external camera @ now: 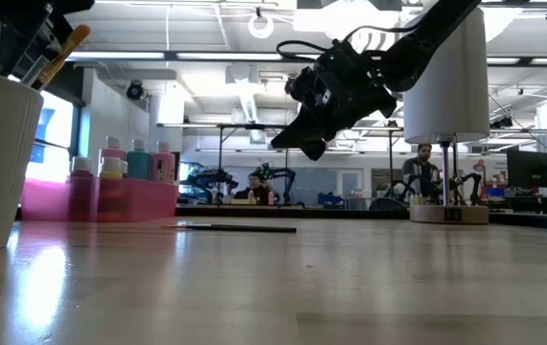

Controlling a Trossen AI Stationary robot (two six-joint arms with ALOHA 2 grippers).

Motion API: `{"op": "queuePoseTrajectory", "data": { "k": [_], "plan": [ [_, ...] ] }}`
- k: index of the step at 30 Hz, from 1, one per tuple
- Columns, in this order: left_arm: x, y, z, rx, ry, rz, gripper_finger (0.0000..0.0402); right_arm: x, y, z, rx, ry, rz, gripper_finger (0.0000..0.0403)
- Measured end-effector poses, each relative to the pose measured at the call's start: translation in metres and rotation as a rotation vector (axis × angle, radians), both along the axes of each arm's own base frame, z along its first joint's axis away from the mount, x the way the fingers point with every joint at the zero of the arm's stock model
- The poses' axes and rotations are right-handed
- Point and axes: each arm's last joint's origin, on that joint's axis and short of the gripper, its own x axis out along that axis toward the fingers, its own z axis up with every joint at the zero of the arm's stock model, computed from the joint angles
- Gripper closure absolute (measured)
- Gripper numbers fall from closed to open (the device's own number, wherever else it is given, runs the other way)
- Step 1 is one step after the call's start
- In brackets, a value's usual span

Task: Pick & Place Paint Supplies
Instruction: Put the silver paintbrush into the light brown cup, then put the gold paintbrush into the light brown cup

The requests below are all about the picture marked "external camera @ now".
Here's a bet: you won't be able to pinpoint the white ring light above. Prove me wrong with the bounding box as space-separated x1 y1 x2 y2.
247 11 275 40

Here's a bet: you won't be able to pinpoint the black handle paintbrush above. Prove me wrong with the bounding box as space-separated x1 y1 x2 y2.
18 50 53 88

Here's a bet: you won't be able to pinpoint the person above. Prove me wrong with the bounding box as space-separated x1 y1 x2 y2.
233 172 275 206
399 143 443 199

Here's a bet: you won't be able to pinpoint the black paintbrush tan bristles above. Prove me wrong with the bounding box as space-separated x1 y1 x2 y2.
161 221 299 235

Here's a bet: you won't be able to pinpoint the black ceiling spotlight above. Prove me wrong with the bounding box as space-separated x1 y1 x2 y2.
125 80 145 101

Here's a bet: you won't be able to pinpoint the small yellow paint bottle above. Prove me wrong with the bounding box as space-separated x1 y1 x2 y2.
97 156 126 222

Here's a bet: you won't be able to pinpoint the table lamp white shade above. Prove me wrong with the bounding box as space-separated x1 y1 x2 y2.
401 7 491 225

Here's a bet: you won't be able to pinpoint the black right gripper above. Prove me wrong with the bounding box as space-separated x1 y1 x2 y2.
270 39 399 162

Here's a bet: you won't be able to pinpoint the long ceiling light bar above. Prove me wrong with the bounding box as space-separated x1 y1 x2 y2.
66 50 547 67

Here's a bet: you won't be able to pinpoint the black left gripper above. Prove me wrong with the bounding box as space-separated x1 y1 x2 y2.
0 0 96 90

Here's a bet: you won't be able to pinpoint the pink plastic tray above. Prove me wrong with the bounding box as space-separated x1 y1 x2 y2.
20 175 181 223

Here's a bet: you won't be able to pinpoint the white ribbed cup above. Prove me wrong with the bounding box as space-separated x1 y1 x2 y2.
0 66 45 254

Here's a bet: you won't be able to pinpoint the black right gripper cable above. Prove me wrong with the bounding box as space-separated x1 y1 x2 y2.
275 39 334 62

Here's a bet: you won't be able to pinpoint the black paintbrush orange bristles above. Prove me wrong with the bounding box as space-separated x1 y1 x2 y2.
36 23 93 91

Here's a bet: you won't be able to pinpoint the black monitor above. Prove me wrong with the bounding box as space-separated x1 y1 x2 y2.
506 149 547 191

